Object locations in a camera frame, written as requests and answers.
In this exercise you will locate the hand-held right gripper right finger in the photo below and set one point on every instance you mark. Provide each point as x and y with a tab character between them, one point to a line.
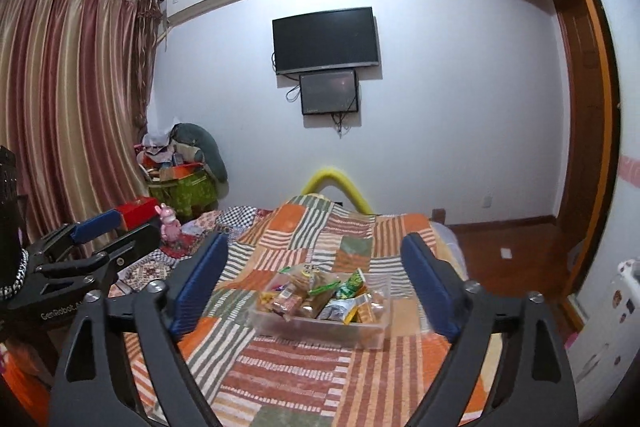
430	289

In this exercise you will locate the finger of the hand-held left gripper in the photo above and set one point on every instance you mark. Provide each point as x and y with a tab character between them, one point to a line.
135	242
97	227

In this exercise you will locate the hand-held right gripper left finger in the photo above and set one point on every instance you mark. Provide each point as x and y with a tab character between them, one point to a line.
200	279

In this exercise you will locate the clear plastic container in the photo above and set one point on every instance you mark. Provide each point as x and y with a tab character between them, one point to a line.
320	337

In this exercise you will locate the floral bedsheet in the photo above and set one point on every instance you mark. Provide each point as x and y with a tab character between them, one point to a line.
150	267

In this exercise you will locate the red box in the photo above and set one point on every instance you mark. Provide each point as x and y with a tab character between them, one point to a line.
137	212

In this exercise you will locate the pink toy figure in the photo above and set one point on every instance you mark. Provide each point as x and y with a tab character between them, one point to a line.
170	222

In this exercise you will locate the white mattress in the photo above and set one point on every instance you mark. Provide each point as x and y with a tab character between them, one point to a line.
456	247

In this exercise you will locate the green printed bag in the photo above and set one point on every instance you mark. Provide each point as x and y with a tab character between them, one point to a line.
185	194

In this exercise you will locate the black and white checkered quilt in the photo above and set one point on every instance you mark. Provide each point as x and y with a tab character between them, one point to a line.
247	217

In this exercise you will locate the white paper sheet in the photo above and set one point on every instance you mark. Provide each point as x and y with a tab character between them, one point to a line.
507	253

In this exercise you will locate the pile of clothes and boxes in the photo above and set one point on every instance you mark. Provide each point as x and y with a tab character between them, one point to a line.
155	152

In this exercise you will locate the grey pillow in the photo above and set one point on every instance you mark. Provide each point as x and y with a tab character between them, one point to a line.
205	147

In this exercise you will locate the striped brown curtain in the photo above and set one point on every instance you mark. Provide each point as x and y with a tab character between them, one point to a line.
65	107

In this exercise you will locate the orange patchwork blanket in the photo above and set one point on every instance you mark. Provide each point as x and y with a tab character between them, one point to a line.
310	367

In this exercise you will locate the yellow foam tube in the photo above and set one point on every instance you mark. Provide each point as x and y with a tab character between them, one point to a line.
330	174

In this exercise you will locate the white appliance with stickers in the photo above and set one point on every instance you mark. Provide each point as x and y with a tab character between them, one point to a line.
610	327

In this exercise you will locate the dark wooden bed post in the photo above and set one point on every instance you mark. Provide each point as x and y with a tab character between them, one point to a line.
438	214

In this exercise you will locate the white wall socket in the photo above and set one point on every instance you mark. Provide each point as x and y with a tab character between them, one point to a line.
487	201

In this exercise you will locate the small black wall monitor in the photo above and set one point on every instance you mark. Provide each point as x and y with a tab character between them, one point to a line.
330	92

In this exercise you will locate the wooden door frame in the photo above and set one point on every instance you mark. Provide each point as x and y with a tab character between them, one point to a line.
595	107

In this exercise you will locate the large black wall television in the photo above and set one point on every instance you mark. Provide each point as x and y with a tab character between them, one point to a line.
325	39

